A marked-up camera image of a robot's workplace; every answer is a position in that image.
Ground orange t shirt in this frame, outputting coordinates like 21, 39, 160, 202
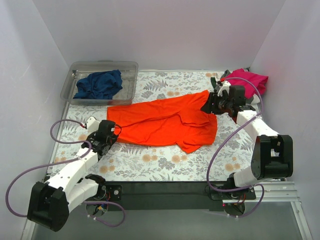
106, 90, 218, 154

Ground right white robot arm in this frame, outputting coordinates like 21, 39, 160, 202
201, 85, 294, 199

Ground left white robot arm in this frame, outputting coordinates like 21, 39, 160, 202
27, 117, 121, 232

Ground grey folded t shirt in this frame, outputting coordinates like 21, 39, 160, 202
214, 69, 253, 105

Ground white folded shirt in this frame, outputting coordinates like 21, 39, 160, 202
251, 94, 261, 105

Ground dark green folded shirt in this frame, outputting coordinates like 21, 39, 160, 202
210, 77, 217, 89

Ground pink folded t shirt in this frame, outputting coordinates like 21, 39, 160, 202
226, 68, 269, 99

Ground blue t shirt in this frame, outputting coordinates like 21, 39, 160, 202
73, 69, 123, 100

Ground clear plastic bin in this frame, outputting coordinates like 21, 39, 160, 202
60, 61, 139, 106

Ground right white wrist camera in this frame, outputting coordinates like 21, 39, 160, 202
217, 80, 231, 97

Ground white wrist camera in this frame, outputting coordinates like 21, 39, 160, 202
217, 80, 231, 97
80, 116, 100, 133

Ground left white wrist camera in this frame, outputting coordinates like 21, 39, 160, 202
80, 116, 100, 133

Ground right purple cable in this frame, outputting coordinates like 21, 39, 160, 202
206, 77, 265, 219

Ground purple cable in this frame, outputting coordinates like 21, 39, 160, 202
5, 119, 126, 228
206, 77, 265, 219

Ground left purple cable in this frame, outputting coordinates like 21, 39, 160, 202
5, 119, 126, 228

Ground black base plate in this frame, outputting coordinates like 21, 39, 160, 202
104, 181, 256, 212

